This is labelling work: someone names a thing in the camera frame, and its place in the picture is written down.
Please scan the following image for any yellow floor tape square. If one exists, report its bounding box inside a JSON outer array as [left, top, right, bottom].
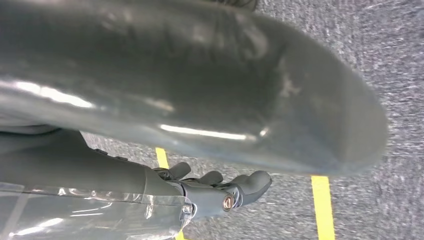
[[155, 147, 336, 240]]

